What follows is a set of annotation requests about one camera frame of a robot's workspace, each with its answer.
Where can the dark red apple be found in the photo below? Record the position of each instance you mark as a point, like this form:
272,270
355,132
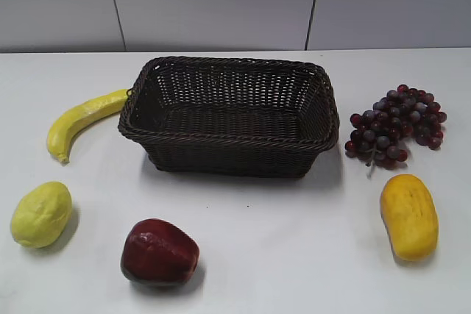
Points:
157,253

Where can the purple red grape bunch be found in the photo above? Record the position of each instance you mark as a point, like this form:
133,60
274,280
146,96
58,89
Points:
379,135

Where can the orange yellow mango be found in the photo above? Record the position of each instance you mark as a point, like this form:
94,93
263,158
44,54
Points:
410,218

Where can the dark woven wicker basket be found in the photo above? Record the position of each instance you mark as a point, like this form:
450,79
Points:
236,116

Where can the yellow banana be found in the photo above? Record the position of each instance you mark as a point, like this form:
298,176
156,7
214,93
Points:
62,132

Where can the pale yellow lemon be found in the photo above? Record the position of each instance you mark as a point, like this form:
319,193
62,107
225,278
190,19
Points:
41,215

